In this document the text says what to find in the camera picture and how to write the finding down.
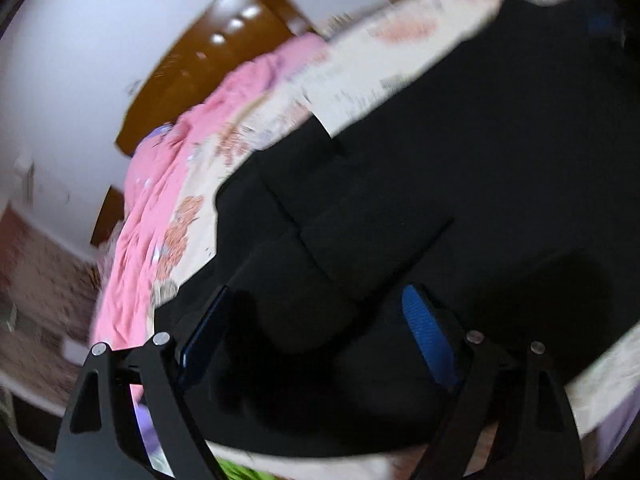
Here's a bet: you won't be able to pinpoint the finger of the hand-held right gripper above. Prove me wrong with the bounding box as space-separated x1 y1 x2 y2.
585 7 626 48

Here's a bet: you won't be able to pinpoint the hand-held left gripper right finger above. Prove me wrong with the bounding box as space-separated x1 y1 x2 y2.
401 284 586 480

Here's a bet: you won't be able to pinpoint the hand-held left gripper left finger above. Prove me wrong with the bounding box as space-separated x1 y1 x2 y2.
54 285 232 480

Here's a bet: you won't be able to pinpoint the black pants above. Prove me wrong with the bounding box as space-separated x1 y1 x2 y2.
152 0 640 458

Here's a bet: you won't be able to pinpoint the pink blanket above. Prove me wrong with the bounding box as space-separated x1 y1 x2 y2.
92 35 331 351

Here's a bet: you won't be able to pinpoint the cream floral bed sheet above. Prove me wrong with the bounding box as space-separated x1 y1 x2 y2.
150 0 640 480

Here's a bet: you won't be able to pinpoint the brown wooden headboard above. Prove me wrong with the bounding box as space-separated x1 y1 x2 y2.
90 0 321 247

